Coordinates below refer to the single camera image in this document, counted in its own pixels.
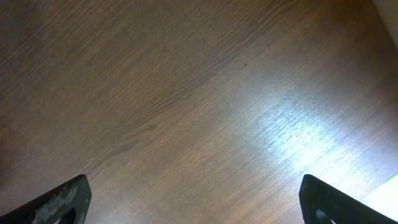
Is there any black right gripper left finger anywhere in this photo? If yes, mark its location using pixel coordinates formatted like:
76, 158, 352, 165
1, 174, 92, 224

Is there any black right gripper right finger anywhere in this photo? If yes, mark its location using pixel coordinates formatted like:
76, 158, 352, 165
299, 174, 397, 224

